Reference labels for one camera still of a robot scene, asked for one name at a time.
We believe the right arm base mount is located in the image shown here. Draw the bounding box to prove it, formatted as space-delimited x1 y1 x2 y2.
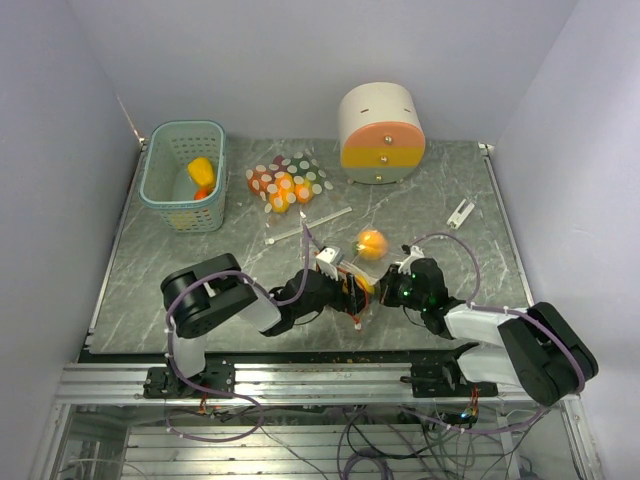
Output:
399 342 498 398

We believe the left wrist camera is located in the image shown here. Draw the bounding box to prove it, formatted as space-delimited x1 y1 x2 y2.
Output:
315 246 344 280

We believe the teal plastic basket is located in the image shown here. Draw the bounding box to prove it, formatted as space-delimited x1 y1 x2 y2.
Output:
139 120 228 233

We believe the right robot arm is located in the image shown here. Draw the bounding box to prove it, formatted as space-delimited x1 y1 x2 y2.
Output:
379 258 599 407

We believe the yellow fake lemon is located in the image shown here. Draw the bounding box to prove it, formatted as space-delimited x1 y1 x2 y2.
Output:
356 276 375 294

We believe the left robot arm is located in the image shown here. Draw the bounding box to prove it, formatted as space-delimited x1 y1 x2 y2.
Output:
160 248 369 397

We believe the clear red-zip bag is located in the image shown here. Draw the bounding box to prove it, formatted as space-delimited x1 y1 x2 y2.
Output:
337 260 382 332

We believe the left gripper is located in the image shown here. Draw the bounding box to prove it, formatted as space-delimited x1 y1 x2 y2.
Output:
293 266 376 320

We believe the yellow fake bell pepper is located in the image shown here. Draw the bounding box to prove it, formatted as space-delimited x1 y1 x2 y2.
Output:
187 156 216 189

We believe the small white plastic clip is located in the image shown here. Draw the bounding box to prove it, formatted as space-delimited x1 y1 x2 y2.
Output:
446 199 475 230

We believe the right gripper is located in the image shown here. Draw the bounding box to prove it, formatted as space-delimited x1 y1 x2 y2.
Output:
365 263 427 311

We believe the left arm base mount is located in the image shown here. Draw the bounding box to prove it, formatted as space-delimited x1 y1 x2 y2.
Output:
143 357 236 400

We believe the peach coloured fake fruit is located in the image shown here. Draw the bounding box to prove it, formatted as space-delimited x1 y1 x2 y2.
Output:
356 229 388 261

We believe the polka dot zip bag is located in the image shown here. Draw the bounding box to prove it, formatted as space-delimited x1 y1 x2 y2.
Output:
245 150 353 245

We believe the round mini drawer cabinet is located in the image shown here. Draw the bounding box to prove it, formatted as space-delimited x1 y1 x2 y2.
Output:
338 82 426 185

